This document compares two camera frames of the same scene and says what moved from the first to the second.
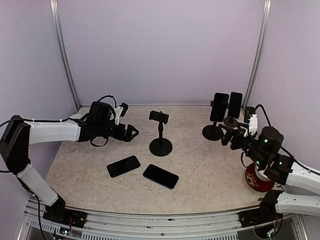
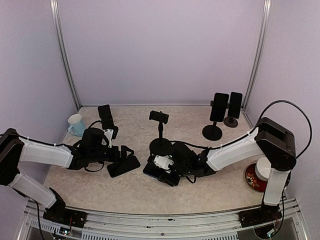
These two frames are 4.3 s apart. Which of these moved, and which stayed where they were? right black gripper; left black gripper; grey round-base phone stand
Moved: right black gripper; left black gripper
Stayed: grey round-base phone stand
